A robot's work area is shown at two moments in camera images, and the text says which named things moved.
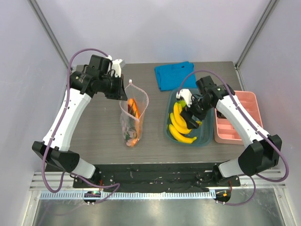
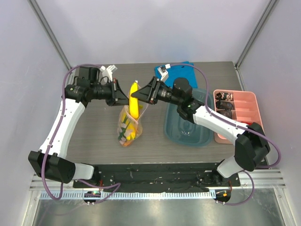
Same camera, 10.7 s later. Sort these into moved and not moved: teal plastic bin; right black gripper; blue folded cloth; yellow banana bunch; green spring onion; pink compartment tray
Moved: yellow banana bunch; green spring onion; right black gripper
Not moved: teal plastic bin; pink compartment tray; blue folded cloth
